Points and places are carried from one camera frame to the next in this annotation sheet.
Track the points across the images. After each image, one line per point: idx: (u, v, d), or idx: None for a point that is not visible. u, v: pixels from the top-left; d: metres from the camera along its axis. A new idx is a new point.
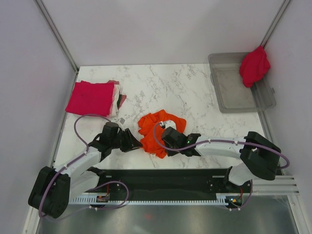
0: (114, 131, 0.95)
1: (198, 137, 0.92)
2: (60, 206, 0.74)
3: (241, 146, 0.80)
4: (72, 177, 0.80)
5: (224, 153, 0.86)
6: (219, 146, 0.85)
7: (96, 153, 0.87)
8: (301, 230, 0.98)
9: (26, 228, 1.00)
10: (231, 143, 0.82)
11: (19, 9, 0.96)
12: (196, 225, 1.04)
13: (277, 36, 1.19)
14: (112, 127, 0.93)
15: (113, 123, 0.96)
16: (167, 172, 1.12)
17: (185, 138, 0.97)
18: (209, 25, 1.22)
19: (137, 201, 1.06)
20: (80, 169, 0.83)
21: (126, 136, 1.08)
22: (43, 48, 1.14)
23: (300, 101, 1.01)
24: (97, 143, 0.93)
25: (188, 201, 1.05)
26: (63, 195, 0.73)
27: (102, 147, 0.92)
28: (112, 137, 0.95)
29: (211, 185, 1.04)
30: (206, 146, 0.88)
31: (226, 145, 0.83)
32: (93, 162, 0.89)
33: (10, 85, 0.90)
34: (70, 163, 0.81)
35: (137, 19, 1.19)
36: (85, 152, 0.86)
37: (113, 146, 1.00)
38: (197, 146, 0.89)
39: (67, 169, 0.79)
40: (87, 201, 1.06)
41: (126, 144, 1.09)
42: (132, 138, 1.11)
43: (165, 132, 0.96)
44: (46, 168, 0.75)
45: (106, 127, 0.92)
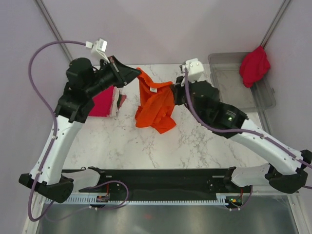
0: (84, 74, 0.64)
1: (244, 120, 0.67)
2: (66, 192, 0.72)
3: (298, 163, 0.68)
4: (53, 177, 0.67)
5: (264, 155, 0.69)
6: (271, 148, 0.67)
7: (69, 129, 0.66)
8: (301, 230, 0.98)
9: (26, 228, 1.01)
10: (291, 157, 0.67)
11: (18, 9, 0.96)
12: (196, 225, 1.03)
13: (277, 36, 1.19)
14: (79, 72, 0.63)
15: (79, 63, 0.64)
16: (167, 172, 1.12)
17: (220, 107, 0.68)
18: (209, 25, 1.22)
19: (137, 201, 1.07)
20: (61, 158, 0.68)
21: (114, 68, 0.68)
22: (43, 48, 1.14)
23: (300, 100, 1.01)
24: (67, 97, 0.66)
25: (188, 201, 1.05)
26: (58, 192, 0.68)
27: (76, 105, 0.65)
28: (87, 83, 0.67)
29: (211, 185, 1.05)
30: (255, 141, 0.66)
31: (283, 155, 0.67)
32: (75, 131, 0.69)
33: (10, 85, 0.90)
34: (44, 163, 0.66)
35: (137, 19, 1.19)
36: (54, 138, 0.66)
37: (95, 91, 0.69)
38: (242, 133, 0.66)
39: (42, 174, 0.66)
40: (87, 201, 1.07)
41: (117, 80, 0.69)
42: (123, 68, 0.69)
43: (200, 91, 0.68)
44: (22, 177, 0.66)
45: (67, 73, 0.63)
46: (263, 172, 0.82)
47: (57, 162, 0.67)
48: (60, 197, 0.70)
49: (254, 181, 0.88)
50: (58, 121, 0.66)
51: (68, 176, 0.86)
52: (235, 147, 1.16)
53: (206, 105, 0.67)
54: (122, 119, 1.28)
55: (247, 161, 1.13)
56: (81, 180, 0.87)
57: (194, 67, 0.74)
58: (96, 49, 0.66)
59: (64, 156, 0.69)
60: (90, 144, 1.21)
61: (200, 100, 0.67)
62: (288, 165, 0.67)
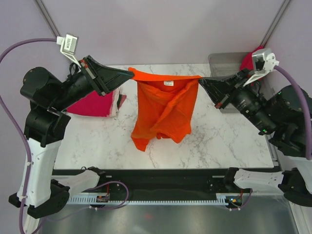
0: (46, 93, 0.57)
1: None
2: (61, 202, 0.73)
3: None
4: (41, 197, 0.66)
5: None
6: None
7: (43, 153, 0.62)
8: (301, 230, 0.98)
9: (26, 228, 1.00)
10: None
11: (17, 9, 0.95)
12: (196, 225, 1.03)
13: (277, 36, 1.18)
14: (35, 92, 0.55)
15: (35, 80, 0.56)
16: (167, 172, 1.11)
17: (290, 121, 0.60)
18: (209, 25, 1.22)
19: (137, 201, 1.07)
20: (45, 177, 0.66)
21: (88, 75, 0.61)
22: (43, 48, 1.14)
23: None
24: (34, 114, 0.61)
25: (189, 201, 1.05)
26: (50, 208, 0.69)
27: (45, 125, 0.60)
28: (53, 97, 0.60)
29: (211, 185, 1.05)
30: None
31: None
32: (55, 147, 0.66)
33: (10, 85, 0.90)
34: (26, 188, 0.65)
35: (137, 19, 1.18)
36: (30, 164, 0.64)
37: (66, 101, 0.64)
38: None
39: (28, 197, 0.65)
40: (87, 201, 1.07)
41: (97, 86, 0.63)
42: (104, 71, 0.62)
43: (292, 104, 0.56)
44: (12, 200, 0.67)
45: (24, 93, 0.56)
46: (276, 184, 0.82)
47: (41, 184, 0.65)
48: (55, 208, 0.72)
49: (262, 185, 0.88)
50: (31, 146, 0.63)
51: (65, 184, 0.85)
52: (235, 147, 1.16)
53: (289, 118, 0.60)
54: (122, 119, 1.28)
55: (247, 161, 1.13)
56: (78, 185, 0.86)
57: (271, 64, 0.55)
58: (61, 51, 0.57)
59: (48, 173, 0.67)
60: (90, 144, 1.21)
61: (287, 115, 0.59)
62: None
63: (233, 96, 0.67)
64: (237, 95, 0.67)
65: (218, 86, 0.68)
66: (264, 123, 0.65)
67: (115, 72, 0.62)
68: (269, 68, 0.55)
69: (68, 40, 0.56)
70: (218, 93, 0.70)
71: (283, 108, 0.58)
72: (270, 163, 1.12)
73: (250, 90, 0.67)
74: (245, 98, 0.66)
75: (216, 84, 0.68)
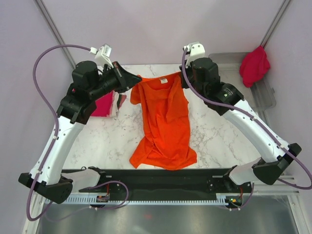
0: (90, 77, 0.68)
1: (240, 101, 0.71)
2: (65, 194, 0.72)
3: (282, 151, 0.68)
4: (53, 176, 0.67)
5: (251, 137, 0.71)
6: (258, 131, 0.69)
7: (70, 129, 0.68)
8: (301, 230, 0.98)
9: (26, 228, 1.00)
10: (275, 144, 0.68)
11: (18, 8, 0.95)
12: (197, 225, 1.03)
13: (277, 36, 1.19)
14: (85, 74, 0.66)
15: (85, 66, 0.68)
16: (167, 172, 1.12)
17: (220, 87, 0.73)
18: (209, 25, 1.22)
19: (137, 201, 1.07)
20: (61, 158, 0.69)
21: (118, 73, 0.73)
22: (43, 48, 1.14)
23: (300, 100, 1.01)
24: (68, 98, 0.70)
25: (189, 201, 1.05)
26: (58, 192, 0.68)
27: (78, 107, 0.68)
28: (90, 86, 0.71)
29: (211, 185, 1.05)
30: (245, 120, 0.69)
31: (267, 139, 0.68)
32: (76, 134, 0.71)
33: (10, 85, 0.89)
34: (43, 164, 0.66)
35: (137, 19, 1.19)
36: (56, 138, 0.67)
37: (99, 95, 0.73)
38: (233, 110, 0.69)
39: (42, 174, 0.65)
40: (87, 201, 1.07)
41: (114, 82, 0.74)
42: (126, 75, 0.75)
43: (204, 65, 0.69)
44: (23, 176, 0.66)
45: (74, 74, 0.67)
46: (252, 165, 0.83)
47: (58, 163, 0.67)
48: (60, 197, 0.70)
49: (247, 176, 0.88)
50: (60, 122, 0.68)
51: (68, 177, 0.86)
52: (235, 147, 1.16)
53: (204, 78, 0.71)
54: (122, 119, 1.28)
55: (247, 161, 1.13)
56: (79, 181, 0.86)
57: (196, 48, 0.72)
58: (102, 54, 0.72)
59: (65, 155, 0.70)
60: (90, 144, 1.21)
61: (201, 77, 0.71)
62: (271, 150, 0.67)
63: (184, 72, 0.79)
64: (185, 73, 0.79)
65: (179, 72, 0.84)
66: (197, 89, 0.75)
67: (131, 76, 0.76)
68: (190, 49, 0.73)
69: (107, 48, 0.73)
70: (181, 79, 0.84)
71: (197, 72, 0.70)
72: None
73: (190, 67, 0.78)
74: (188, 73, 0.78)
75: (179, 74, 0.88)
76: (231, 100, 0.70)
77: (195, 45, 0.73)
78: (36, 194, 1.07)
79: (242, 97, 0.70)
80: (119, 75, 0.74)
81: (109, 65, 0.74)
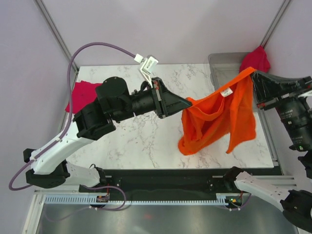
0: (112, 101, 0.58)
1: None
2: (54, 183, 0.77)
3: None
4: (43, 170, 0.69)
5: None
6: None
7: (73, 141, 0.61)
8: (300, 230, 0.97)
9: (26, 228, 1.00)
10: None
11: (18, 8, 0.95)
12: (196, 225, 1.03)
13: (277, 36, 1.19)
14: (104, 97, 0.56)
15: (112, 85, 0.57)
16: (167, 172, 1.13)
17: None
18: (209, 25, 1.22)
19: (137, 201, 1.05)
20: (58, 158, 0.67)
21: (157, 96, 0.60)
22: (43, 48, 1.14)
23: None
24: (89, 107, 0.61)
25: (189, 201, 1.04)
26: (45, 182, 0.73)
27: (91, 123, 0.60)
28: (116, 107, 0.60)
29: (211, 185, 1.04)
30: None
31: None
32: (82, 143, 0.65)
33: (10, 85, 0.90)
34: (39, 155, 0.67)
35: (137, 19, 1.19)
36: (59, 140, 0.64)
37: (125, 114, 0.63)
38: None
39: (35, 162, 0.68)
40: (87, 201, 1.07)
41: (151, 106, 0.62)
42: (167, 98, 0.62)
43: None
44: (27, 152, 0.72)
45: (96, 90, 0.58)
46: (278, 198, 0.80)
47: (51, 160, 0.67)
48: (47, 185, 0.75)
49: (258, 194, 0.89)
50: (70, 126, 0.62)
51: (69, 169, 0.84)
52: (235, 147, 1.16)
53: None
54: None
55: (247, 161, 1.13)
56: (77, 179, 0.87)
57: None
58: (141, 68, 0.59)
59: (63, 156, 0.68)
60: (90, 144, 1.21)
61: None
62: None
63: (282, 102, 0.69)
64: (286, 103, 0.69)
65: (269, 87, 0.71)
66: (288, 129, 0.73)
67: (175, 99, 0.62)
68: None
69: (149, 62, 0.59)
70: (266, 93, 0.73)
71: None
72: (270, 163, 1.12)
73: (303, 103, 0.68)
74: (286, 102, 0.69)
75: (268, 83, 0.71)
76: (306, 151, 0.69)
77: None
78: (35, 194, 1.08)
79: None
80: (157, 98, 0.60)
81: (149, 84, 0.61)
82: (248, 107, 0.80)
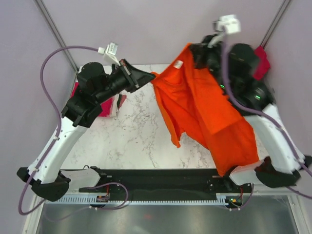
0: (95, 83, 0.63)
1: (269, 106, 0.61)
2: (60, 192, 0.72)
3: (297, 165, 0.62)
4: (48, 177, 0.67)
5: (270, 146, 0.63)
6: (279, 139, 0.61)
7: (71, 131, 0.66)
8: (301, 230, 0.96)
9: (26, 228, 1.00)
10: (295, 157, 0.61)
11: (18, 8, 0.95)
12: (196, 225, 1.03)
13: (277, 36, 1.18)
14: (89, 80, 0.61)
15: (91, 68, 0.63)
16: (167, 172, 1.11)
17: (252, 82, 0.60)
18: (209, 25, 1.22)
19: (137, 201, 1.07)
20: (60, 158, 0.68)
21: (125, 71, 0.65)
22: (43, 48, 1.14)
23: (300, 99, 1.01)
24: (74, 99, 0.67)
25: (188, 201, 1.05)
26: (52, 190, 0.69)
27: (82, 109, 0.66)
28: (97, 88, 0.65)
29: (211, 185, 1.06)
30: (272, 130, 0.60)
31: (287, 151, 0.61)
32: (78, 135, 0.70)
33: (10, 85, 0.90)
34: (40, 162, 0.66)
35: (137, 19, 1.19)
36: (56, 138, 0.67)
37: (106, 95, 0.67)
38: (262, 117, 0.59)
39: (38, 172, 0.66)
40: (87, 201, 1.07)
41: (125, 83, 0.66)
42: (137, 72, 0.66)
43: (240, 53, 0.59)
44: (22, 171, 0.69)
45: (79, 77, 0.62)
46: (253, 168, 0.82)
47: (55, 162, 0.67)
48: (53, 194, 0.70)
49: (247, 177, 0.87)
50: (62, 122, 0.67)
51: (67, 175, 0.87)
52: None
53: (239, 71, 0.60)
54: (122, 119, 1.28)
55: None
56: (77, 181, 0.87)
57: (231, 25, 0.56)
58: (106, 53, 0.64)
59: (63, 156, 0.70)
60: (90, 144, 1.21)
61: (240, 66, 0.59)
62: (288, 163, 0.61)
63: (204, 50, 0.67)
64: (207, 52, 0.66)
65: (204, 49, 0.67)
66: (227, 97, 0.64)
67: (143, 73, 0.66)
68: (231, 30, 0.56)
69: (112, 46, 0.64)
70: (195, 48, 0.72)
71: (239, 63, 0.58)
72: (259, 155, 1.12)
73: (216, 49, 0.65)
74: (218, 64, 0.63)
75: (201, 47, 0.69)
76: (262, 103, 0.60)
77: (229, 19, 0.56)
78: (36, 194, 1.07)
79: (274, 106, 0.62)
80: (127, 74, 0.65)
81: (116, 63, 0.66)
82: (205, 80, 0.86)
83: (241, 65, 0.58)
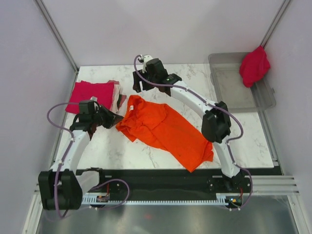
0: (91, 107, 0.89)
1: (179, 81, 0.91)
2: (79, 194, 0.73)
3: (209, 107, 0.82)
4: (73, 168, 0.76)
5: (196, 109, 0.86)
6: (190, 98, 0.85)
7: (84, 134, 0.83)
8: (301, 230, 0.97)
9: (26, 228, 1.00)
10: (203, 102, 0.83)
11: (18, 8, 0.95)
12: (196, 225, 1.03)
13: (277, 36, 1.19)
14: (90, 103, 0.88)
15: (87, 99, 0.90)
16: (166, 172, 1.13)
17: (166, 76, 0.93)
18: (209, 25, 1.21)
19: (136, 201, 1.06)
20: (77, 156, 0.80)
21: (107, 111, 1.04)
22: (42, 48, 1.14)
23: (300, 99, 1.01)
24: (76, 124, 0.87)
25: (189, 201, 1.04)
26: (77, 184, 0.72)
27: (86, 126, 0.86)
28: (92, 113, 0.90)
29: (210, 185, 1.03)
30: (182, 93, 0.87)
31: (197, 101, 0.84)
32: (86, 142, 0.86)
33: (9, 85, 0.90)
34: (64, 157, 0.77)
35: (137, 19, 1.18)
36: (73, 140, 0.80)
37: (97, 120, 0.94)
38: (173, 88, 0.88)
39: (64, 165, 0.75)
40: (87, 201, 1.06)
41: (107, 118, 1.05)
42: (110, 112, 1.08)
43: (151, 62, 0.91)
44: (43, 173, 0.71)
45: (80, 105, 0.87)
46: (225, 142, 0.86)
47: (75, 157, 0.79)
48: (76, 192, 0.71)
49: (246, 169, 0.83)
50: (75, 132, 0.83)
51: None
52: (235, 147, 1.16)
53: (154, 72, 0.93)
54: None
55: (247, 161, 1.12)
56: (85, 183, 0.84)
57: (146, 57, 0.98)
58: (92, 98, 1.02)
59: (78, 156, 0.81)
60: (90, 144, 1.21)
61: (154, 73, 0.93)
62: (200, 108, 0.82)
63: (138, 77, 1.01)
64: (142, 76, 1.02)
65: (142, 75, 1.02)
66: (159, 86, 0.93)
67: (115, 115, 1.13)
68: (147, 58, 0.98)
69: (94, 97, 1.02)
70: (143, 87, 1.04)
71: (150, 70, 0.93)
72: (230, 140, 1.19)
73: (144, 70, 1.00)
74: (149, 74, 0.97)
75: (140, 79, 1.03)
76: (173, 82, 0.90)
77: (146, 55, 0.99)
78: (35, 194, 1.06)
79: (182, 80, 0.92)
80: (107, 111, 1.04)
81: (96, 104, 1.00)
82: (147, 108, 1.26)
83: (154, 67, 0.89)
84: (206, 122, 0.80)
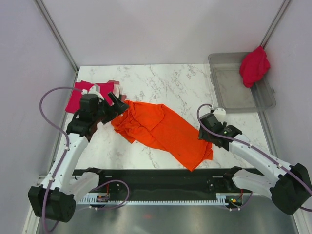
0: (92, 105, 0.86)
1: (238, 134, 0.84)
2: (69, 209, 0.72)
3: (282, 171, 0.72)
4: (64, 185, 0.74)
5: (261, 168, 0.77)
6: (257, 157, 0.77)
7: (79, 141, 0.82)
8: (301, 230, 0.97)
9: (26, 228, 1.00)
10: (274, 164, 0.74)
11: (18, 8, 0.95)
12: (196, 225, 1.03)
13: (277, 36, 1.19)
14: (92, 100, 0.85)
15: (90, 95, 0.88)
16: (167, 172, 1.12)
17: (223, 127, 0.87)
18: (209, 25, 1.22)
19: (137, 201, 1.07)
20: (70, 168, 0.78)
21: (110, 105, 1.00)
22: (42, 48, 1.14)
23: (300, 100, 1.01)
24: (75, 122, 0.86)
25: (189, 201, 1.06)
26: (67, 203, 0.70)
27: (84, 126, 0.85)
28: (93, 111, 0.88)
29: (211, 185, 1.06)
30: (243, 149, 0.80)
31: (266, 162, 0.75)
32: (82, 147, 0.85)
33: (9, 85, 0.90)
34: (55, 172, 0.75)
35: (137, 19, 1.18)
36: (68, 148, 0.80)
37: (98, 118, 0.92)
38: (232, 142, 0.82)
39: (54, 181, 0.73)
40: (87, 201, 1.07)
41: (110, 112, 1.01)
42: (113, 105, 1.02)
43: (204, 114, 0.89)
44: (33, 187, 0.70)
45: (82, 101, 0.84)
46: (268, 186, 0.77)
47: (68, 170, 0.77)
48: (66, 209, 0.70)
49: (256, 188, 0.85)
50: (70, 137, 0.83)
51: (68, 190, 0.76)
52: None
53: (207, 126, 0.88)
54: None
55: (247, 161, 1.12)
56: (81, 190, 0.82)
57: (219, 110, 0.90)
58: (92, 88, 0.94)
59: (73, 165, 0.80)
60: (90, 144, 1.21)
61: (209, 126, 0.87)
62: (271, 171, 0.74)
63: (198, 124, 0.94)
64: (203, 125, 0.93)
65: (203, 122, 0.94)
66: (216, 141, 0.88)
67: None
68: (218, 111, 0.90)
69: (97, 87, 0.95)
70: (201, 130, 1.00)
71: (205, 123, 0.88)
72: None
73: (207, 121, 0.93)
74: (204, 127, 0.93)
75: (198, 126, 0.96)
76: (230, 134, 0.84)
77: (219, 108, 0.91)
78: None
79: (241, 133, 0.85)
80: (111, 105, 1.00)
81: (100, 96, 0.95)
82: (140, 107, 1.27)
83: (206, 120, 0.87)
84: (280, 190, 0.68)
